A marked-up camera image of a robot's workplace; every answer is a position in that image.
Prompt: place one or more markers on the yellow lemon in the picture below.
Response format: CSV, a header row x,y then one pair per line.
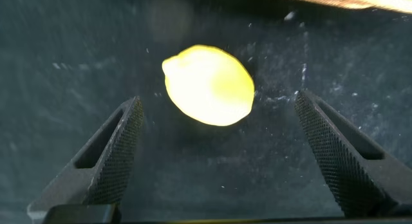
x,y
209,85

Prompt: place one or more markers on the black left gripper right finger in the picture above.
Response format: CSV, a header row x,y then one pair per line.
x,y
341,156

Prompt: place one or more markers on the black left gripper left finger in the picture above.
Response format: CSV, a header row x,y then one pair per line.
x,y
106,166

